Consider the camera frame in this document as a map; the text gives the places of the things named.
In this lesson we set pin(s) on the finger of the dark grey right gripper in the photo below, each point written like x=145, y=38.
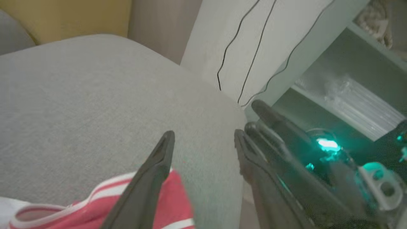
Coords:
x=264, y=140
x=279, y=122

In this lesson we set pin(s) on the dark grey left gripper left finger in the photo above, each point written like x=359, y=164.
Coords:
x=149, y=184

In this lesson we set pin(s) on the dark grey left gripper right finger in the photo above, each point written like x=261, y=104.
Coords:
x=260, y=190

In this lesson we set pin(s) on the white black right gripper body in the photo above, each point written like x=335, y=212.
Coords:
x=375, y=190

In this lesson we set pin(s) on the red Bulls 23 jersey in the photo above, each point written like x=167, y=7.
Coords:
x=178, y=203

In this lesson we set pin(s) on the clear plastic bag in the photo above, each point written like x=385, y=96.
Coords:
x=356, y=101

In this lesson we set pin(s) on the white shelf unit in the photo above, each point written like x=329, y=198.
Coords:
x=251, y=31

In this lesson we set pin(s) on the beige woven basket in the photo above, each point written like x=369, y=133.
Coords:
x=375, y=22

